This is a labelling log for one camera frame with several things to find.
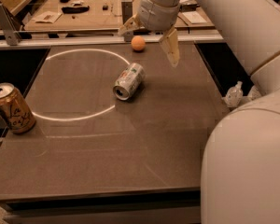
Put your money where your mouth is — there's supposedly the black stapler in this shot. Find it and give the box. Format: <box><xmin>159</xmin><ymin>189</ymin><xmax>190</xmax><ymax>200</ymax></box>
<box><xmin>62</xmin><ymin>6</ymin><xmax>90</xmax><ymax>14</ymax></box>

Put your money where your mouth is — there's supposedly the left metal bracket post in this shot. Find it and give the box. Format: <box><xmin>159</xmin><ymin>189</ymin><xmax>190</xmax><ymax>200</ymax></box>
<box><xmin>0</xmin><ymin>3</ymin><xmax>21</xmax><ymax>46</ymax></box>

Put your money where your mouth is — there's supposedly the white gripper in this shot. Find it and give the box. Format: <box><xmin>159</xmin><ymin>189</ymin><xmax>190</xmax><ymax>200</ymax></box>
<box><xmin>118</xmin><ymin>0</ymin><xmax>180</xmax><ymax>67</ymax></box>

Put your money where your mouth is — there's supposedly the white paper note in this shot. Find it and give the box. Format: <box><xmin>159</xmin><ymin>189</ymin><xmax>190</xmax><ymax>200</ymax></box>
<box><xmin>183</xmin><ymin>11</ymin><xmax>206</xmax><ymax>24</ymax></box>

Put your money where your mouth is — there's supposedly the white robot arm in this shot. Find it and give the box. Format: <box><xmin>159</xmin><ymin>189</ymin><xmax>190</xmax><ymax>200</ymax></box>
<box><xmin>119</xmin><ymin>0</ymin><xmax>280</xmax><ymax>224</ymax></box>

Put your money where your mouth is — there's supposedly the silver green 7up can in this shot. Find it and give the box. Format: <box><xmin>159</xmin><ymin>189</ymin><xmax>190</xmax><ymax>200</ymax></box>
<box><xmin>113</xmin><ymin>63</ymin><xmax>146</xmax><ymax>101</ymax></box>

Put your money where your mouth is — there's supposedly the gold LaCroix can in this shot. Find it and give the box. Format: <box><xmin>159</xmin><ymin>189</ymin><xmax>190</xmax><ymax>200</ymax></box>
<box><xmin>0</xmin><ymin>83</ymin><xmax>36</xmax><ymax>134</ymax></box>

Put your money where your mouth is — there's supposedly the wooden background desk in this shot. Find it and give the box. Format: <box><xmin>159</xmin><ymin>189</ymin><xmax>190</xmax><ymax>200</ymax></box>
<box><xmin>22</xmin><ymin>0</ymin><xmax>216</xmax><ymax>35</ymax></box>

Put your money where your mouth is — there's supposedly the white paper card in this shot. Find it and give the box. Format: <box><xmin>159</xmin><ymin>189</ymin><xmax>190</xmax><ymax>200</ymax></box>
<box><xmin>33</xmin><ymin>11</ymin><xmax>62</xmax><ymax>23</ymax></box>

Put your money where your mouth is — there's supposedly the orange ball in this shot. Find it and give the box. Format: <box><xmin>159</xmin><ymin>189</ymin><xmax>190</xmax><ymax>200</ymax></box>
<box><xmin>131</xmin><ymin>35</ymin><xmax>146</xmax><ymax>51</ymax></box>

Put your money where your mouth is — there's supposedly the metal bracket post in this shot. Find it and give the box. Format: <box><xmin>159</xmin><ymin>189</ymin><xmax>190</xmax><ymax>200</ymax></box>
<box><xmin>121</xmin><ymin>1</ymin><xmax>133</xmax><ymax>42</ymax></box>
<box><xmin>0</xmin><ymin>3</ymin><xmax>21</xmax><ymax>46</ymax></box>

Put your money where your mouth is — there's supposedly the clear small bottle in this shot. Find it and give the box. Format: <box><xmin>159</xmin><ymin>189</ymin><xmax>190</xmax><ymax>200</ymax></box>
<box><xmin>224</xmin><ymin>81</ymin><xmax>243</xmax><ymax>107</ymax></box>
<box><xmin>247</xmin><ymin>86</ymin><xmax>261</xmax><ymax>100</ymax></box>

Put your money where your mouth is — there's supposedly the middle metal bracket post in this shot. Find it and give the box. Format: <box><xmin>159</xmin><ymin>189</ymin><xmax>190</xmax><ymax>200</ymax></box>
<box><xmin>121</xmin><ymin>1</ymin><xmax>133</xmax><ymax>42</ymax></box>

